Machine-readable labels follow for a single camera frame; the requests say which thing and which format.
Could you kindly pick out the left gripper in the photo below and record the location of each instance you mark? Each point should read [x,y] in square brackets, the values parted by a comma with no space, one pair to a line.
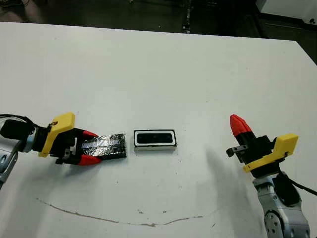
[62,124]

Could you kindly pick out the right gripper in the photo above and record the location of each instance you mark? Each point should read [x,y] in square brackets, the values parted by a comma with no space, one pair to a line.
[262,153]

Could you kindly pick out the black taped box lid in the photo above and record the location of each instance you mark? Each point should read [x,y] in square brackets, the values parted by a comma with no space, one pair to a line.
[111,146]

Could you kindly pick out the white camera box base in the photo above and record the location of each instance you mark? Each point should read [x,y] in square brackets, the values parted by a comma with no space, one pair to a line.
[153,148]

